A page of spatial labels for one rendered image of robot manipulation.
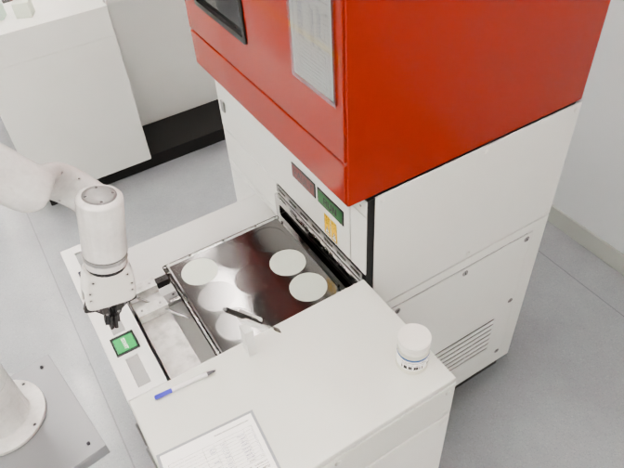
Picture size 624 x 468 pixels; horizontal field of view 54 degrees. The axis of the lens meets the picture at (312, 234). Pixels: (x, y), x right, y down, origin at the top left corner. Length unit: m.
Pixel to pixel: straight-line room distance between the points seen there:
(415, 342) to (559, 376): 1.40
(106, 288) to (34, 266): 2.02
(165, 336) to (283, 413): 0.42
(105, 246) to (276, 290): 0.58
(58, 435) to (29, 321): 1.52
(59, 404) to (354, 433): 0.71
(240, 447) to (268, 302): 0.44
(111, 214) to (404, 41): 0.62
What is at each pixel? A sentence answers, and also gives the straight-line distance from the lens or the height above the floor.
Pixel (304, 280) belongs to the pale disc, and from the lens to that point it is 1.62.
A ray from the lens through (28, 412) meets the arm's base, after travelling 1.60.
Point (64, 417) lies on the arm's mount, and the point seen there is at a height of 0.86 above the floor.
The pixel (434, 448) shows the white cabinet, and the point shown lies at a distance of 1.61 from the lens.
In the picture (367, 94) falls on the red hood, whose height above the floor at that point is 1.49.
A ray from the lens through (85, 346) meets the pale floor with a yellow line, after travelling 2.83.
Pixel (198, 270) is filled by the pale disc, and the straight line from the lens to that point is 1.69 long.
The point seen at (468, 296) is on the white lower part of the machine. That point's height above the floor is 0.63.
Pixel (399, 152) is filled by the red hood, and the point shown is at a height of 1.31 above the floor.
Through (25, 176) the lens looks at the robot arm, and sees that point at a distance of 1.08.
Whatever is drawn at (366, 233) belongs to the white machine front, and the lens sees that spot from 1.42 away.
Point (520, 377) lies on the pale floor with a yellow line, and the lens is 2.59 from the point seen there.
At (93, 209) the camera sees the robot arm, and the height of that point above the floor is 1.42.
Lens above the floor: 2.11
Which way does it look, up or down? 44 degrees down
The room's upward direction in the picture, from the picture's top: 4 degrees counter-clockwise
